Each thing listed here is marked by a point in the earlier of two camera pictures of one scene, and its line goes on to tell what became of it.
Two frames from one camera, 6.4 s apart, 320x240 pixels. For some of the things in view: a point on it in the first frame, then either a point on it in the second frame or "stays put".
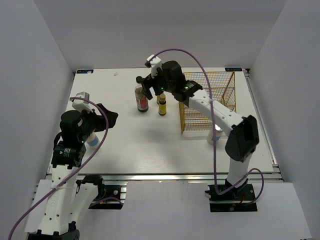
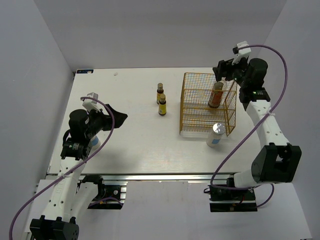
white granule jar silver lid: [219, 134] stays put
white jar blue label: [93, 140] stays put
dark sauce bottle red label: [142, 99] -> [215, 99]
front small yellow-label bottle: [162, 105] stays put
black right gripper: [147, 83] -> [223, 66]
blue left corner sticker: [85, 71] stays put
